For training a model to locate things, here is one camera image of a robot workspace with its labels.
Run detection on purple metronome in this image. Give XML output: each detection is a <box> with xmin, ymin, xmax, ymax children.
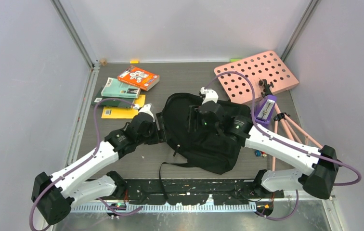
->
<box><xmin>255</xmin><ymin>95</ymin><xmax>277</xmax><ymax>128</ymax></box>

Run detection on colourful toy train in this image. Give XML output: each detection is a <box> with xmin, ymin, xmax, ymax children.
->
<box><xmin>254</xmin><ymin>150</ymin><xmax>267</xmax><ymax>158</ymax></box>

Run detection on green block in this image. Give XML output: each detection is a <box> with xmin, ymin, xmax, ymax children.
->
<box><xmin>230</xmin><ymin>58</ymin><xmax>242</xmax><ymax>62</ymax></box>

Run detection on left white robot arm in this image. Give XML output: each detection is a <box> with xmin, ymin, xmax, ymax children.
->
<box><xmin>30</xmin><ymin>109</ymin><xmax>159</xmax><ymax>225</ymax></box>

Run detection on yellow book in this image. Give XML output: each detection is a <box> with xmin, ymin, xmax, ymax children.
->
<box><xmin>101</xmin><ymin>106</ymin><xmax>138</xmax><ymax>119</ymax></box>

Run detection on orange book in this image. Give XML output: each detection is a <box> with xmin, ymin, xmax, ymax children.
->
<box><xmin>117</xmin><ymin>65</ymin><xmax>160</xmax><ymax>91</ymax></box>

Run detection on black backpack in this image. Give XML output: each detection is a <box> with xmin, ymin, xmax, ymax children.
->
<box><xmin>157</xmin><ymin>93</ymin><xmax>253</xmax><ymax>175</ymax></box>

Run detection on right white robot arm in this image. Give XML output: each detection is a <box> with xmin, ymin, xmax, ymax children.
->
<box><xmin>189</xmin><ymin>101</ymin><xmax>340</xmax><ymax>199</ymax></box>

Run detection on teal book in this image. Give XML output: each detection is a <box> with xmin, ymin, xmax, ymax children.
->
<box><xmin>101</xmin><ymin>77</ymin><xmax>141</xmax><ymax>99</ymax></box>

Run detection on slotted aluminium rail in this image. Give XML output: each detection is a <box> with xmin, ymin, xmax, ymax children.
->
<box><xmin>71</xmin><ymin>202</ymin><xmax>257</xmax><ymax>213</ymax></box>

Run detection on dark green book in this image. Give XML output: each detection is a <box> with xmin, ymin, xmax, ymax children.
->
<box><xmin>91</xmin><ymin>87</ymin><xmax>135</xmax><ymax>108</ymax></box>

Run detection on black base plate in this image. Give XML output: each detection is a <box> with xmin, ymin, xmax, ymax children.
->
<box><xmin>106</xmin><ymin>179</ymin><xmax>284</xmax><ymax>205</ymax></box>

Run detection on small wooden cork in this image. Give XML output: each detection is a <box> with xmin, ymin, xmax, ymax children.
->
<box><xmin>100</xmin><ymin>58</ymin><xmax>107</xmax><ymax>66</ymax></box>

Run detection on pink tripod legs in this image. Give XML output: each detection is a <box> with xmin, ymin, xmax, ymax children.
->
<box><xmin>258</xmin><ymin>79</ymin><xmax>329</xmax><ymax>173</ymax></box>

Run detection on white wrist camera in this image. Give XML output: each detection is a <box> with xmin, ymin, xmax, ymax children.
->
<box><xmin>199</xmin><ymin>87</ymin><xmax>219</xmax><ymax>105</ymax></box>
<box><xmin>132</xmin><ymin>103</ymin><xmax>156</xmax><ymax>122</ymax></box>

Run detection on pink perforated stand board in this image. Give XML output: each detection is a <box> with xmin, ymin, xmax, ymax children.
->
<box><xmin>214</xmin><ymin>51</ymin><xmax>299</xmax><ymax>104</ymax></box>

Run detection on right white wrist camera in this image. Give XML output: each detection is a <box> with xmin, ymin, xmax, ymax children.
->
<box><xmin>199</xmin><ymin>87</ymin><xmax>219</xmax><ymax>105</ymax></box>

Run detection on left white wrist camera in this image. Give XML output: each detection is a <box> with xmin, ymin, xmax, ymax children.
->
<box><xmin>132</xmin><ymin>103</ymin><xmax>156</xmax><ymax>122</ymax></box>

